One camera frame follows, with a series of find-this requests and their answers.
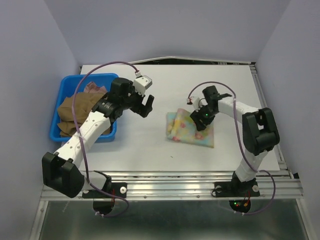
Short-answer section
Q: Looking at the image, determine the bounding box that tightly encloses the purple cable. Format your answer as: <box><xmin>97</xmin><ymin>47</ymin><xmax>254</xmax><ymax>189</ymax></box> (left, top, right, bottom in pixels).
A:
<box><xmin>187</xmin><ymin>81</ymin><xmax>277</xmax><ymax>216</ymax></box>
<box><xmin>72</xmin><ymin>61</ymin><xmax>141</xmax><ymax>218</ymax></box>

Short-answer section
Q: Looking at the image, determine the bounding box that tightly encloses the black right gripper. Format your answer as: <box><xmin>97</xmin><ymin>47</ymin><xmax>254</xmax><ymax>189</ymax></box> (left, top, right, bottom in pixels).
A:
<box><xmin>190</xmin><ymin>102</ymin><xmax>218</xmax><ymax>131</ymax></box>

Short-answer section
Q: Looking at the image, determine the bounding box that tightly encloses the blue plastic bin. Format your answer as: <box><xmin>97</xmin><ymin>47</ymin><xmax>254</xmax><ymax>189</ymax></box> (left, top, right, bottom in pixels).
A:
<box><xmin>49</xmin><ymin>73</ymin><xmax>118</xmax><ymax>143</ymax></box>

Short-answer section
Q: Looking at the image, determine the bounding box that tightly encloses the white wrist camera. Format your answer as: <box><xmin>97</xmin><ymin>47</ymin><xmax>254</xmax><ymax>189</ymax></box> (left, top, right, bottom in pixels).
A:
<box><xmin>132</xmin><ymin>71</ymin><xmax>153</xmax><ymax>96</ymax></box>
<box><xmin>186</xmin><ymin>96</ymin><xmax>204</xmax><ymax>112</ymax></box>

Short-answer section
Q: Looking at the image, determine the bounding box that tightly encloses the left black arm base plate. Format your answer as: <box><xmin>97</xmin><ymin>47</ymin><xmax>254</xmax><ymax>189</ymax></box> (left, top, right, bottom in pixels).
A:
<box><xmin>81</xmin><ymin>182</ymin><xmax>128</xmax><ymax>199</ymax></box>

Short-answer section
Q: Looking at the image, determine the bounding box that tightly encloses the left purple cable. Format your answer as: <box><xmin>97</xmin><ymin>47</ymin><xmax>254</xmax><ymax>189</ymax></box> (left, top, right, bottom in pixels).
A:
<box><xmin>72</xmin><ymin>61</ymin><xmax>141</xmax><ymax>218</ymax></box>

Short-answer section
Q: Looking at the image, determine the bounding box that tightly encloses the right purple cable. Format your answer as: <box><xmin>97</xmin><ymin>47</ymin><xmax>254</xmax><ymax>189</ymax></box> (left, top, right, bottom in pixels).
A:
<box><xmin>187</xmin><ymin>81</ymin><xmax>277</xmax><ymax>216</ymax></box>

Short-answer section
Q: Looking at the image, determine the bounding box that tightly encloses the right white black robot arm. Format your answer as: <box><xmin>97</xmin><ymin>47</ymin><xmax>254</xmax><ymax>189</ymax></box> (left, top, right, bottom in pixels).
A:
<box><xmin>187</xmin><ymin>81</ymin><xmax>280</xmax><ymax>195</ymax></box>

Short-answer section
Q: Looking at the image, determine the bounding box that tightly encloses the floral pastel skirt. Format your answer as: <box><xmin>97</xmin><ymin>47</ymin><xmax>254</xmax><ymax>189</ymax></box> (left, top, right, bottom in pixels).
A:
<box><xmin>165</xmin><ymin>108</ymin><xmax>215</xmax><ymax>148</ymax></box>

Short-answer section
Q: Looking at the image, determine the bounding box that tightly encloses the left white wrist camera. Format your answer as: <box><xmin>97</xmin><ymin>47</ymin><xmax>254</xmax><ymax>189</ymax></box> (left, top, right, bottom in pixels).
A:
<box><xmin>132</xmin><ymin>71</ymin><xmax>153</xmax><ymax>96</ymax></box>

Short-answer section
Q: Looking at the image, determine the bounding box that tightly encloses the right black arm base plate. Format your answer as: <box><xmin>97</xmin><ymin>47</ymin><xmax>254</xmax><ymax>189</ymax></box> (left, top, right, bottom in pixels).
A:
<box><xmin>211</xmin><ymin>181</ymin><xmax>260</xmax><ymax>199</ymax></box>

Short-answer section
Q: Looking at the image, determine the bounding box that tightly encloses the brown skirt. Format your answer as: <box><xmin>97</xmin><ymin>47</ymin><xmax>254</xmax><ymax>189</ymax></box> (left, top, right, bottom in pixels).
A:
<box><xmin>57</xmin><ymin>92</ymin><xmax>104</xmax><ymax>137</ymax></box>

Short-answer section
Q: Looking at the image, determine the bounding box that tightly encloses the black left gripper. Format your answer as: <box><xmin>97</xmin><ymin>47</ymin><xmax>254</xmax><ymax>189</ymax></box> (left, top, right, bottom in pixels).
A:
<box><xmin>121</xmin><ymin>81</ymin><xmax>154</xmax><ymax>118</ymax></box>

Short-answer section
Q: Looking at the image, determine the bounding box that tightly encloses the pink skirt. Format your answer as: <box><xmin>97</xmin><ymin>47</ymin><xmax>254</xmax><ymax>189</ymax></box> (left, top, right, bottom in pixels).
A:
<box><xmin>83</xmin><ymin>81</ymin><xmax>107</xmax><ymax>94</ymax></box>

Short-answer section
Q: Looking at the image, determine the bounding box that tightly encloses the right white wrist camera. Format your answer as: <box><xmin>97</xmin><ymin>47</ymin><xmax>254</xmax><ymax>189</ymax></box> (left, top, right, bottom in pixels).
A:
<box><xmin>186</xmin><ymin>96</ymin><xmax>204</xmax><ymax>112</ymax></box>

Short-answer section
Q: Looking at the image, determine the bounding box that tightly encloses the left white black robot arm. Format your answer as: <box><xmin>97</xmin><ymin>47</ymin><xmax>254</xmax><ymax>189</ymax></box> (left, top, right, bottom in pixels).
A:
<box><xmin>41</xmin><ymin>75</ymin><xmax>154</xmax><ymax>198</ymax></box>

